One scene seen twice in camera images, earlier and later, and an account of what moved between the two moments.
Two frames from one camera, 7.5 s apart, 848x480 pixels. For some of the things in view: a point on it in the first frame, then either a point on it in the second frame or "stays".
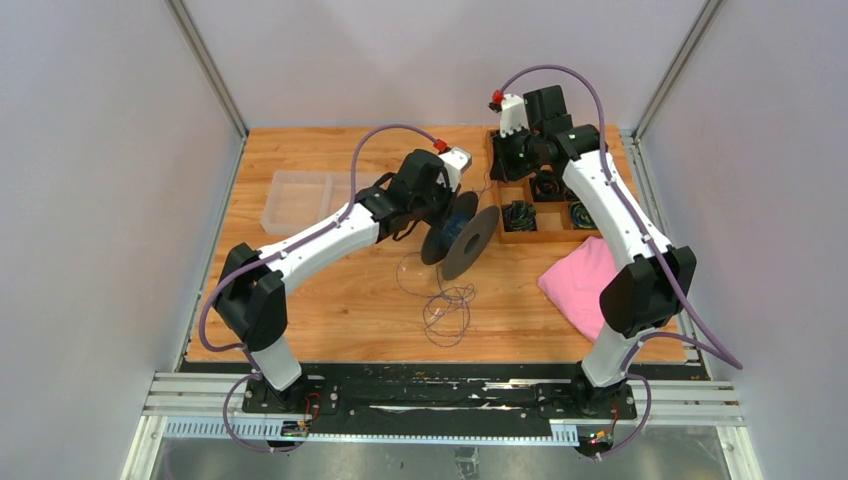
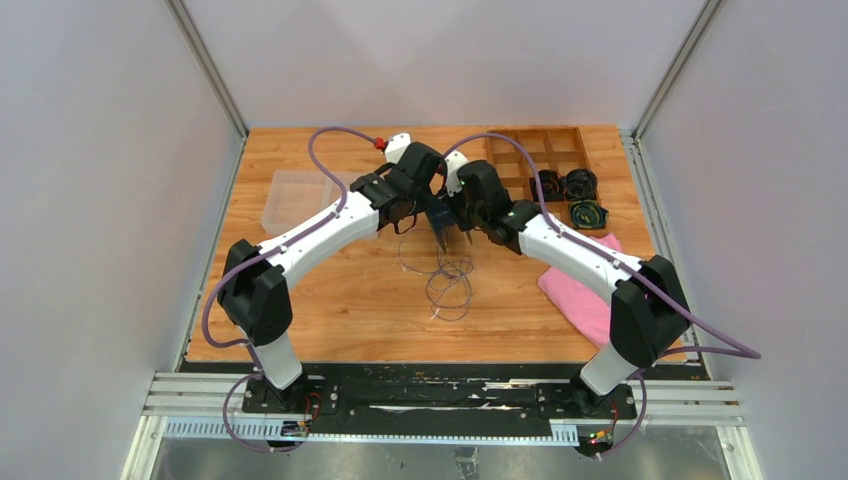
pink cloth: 575,283 stays
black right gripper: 502,169 -> 465,224
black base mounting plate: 439,398 stays
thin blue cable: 435,297 -> 449,283
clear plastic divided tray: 297,200 stays
